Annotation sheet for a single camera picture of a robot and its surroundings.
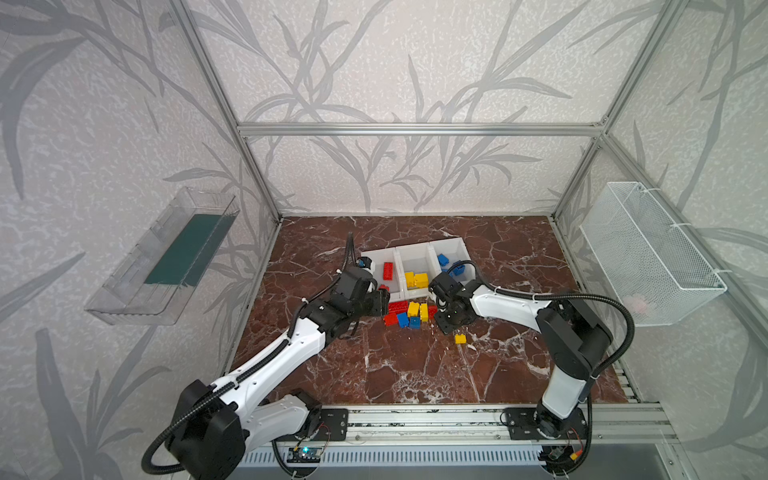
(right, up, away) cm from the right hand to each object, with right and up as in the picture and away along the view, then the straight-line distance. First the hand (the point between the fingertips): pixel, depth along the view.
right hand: (445, 313), depth 93 cm
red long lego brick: (-19, +12, +9) cm, 24 cm away
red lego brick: (-15, +2, +1) cm, 15 cm away
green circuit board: (-37, -29, -22) cm, 52 cm away
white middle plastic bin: (-9, +14, +13) cm, 21 cm away
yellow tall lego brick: (-7, +1, -2) cm, 7 cm away
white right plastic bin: (+4, +17, +12) cm, 21 cm away
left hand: (-18, +10, -12) cm, 24 cm away
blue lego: (+1, +16, +12) cm, 20 cm away
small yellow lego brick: (+4, -6, -5) cm, 9 cm away
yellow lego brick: (-8, +10, +1) cm, 13 cm away
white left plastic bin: (-15, +9, +1) cm, 17 cm away
